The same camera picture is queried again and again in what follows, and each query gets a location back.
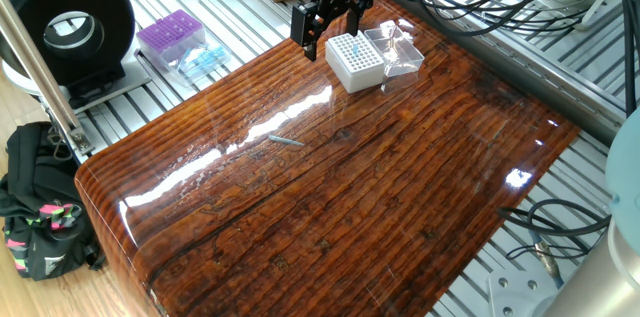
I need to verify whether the clear plastic holder lid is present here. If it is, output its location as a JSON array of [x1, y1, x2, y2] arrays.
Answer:
[[363, 19, 426, 79]]

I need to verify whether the black cable with metal connector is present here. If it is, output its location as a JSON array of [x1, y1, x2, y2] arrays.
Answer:
[[497, 199, 614, 288]]

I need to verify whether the grey blue medium pipette tip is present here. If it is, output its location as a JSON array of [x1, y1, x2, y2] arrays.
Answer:
[[268, 134, 306, 147]]

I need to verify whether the glossy brown wooden board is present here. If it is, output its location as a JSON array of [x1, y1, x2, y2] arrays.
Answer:
[[74, 0, 581, 317]]

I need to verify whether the white pipette tip holder box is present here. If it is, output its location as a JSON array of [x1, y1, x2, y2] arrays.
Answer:
[[324, 31, 386, 95]]

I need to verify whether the grey metal fan plate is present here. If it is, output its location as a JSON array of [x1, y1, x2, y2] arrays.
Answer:
[[2, 51, 151, 113]]

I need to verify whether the black backpack with pink marks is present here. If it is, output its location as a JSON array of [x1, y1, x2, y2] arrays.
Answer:
[[0, 121, 106, 282]]

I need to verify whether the slanted aluminium profile bar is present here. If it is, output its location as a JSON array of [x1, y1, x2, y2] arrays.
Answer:
[[0, 0, 96, 156]]

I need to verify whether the large blue pipette tip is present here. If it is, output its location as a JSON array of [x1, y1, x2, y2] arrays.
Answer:
[[183, 56, 221, 76], [187, 48, 224, 63]]

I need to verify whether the purple pipette tip box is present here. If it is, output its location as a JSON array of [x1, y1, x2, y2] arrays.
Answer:
[[135, 9, 207, 66]]

